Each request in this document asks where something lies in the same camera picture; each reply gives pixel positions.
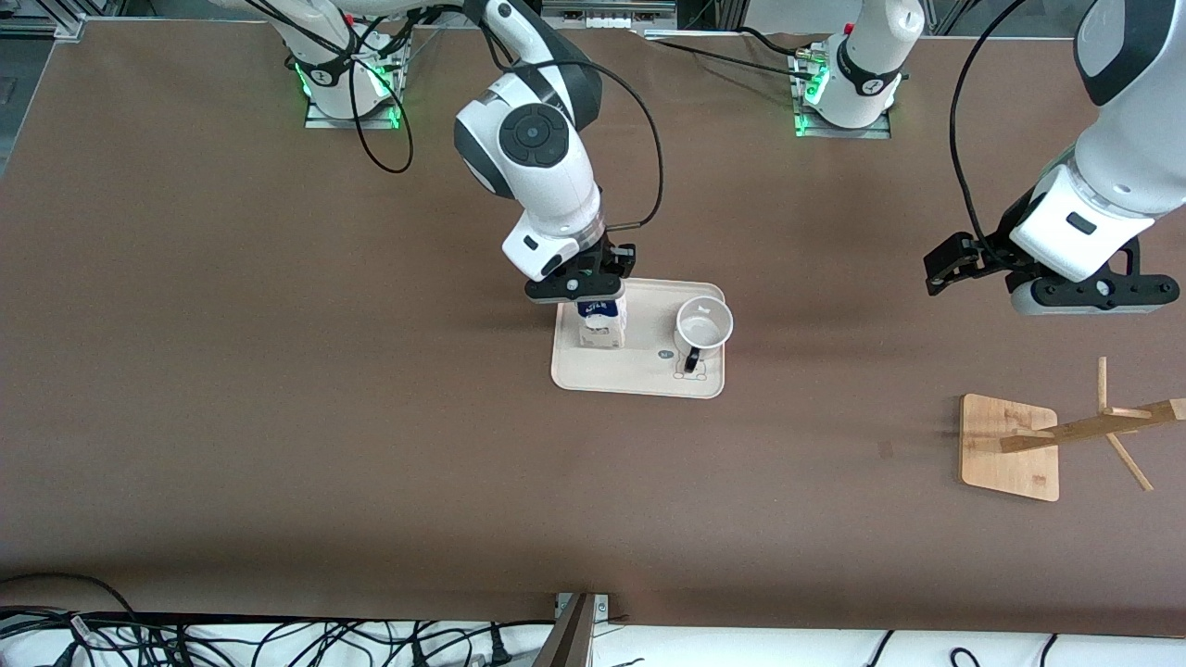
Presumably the blue white milk carton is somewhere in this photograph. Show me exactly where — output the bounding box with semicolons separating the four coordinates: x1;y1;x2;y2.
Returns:
576;296;629;352

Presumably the white smiley cup black handle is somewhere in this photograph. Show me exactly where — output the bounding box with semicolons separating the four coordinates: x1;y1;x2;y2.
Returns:
675;296;736;376

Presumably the wooden cup rack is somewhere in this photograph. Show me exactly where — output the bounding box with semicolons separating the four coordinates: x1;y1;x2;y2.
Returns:
959;357;1186;503

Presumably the beige rabbit print tray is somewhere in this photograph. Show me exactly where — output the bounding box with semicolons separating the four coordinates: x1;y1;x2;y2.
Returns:
550;276;727;400

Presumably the silver electrical box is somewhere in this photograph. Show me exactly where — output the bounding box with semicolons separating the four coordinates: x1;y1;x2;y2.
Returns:
540;0;679;31

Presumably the small metal mounting plate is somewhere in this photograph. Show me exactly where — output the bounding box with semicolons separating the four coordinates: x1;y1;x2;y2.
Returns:
554;593;612;623

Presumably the grey aluminium profile bar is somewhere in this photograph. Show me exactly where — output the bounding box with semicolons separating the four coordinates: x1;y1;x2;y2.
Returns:
533;593;599;667

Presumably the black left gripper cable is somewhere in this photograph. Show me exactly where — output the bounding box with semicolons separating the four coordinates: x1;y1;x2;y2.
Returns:
949;0;1031;246

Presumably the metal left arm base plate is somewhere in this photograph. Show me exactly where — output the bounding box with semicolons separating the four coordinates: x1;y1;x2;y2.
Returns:
792;48;893;141

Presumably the black right arm loop cable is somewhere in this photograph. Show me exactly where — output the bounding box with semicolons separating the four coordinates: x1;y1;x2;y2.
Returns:
241;0;415;175

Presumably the long black base cable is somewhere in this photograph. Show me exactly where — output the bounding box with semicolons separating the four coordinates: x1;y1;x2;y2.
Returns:
644;39;821;82

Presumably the short black base cable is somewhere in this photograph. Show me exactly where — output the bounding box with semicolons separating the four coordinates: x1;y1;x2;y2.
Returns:
739;26;821;60

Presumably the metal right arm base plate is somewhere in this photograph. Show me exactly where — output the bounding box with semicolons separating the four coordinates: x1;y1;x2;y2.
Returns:
304;37;402;131

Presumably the black arched floor cable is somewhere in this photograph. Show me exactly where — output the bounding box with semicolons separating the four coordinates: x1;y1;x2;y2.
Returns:
0;573;142;627

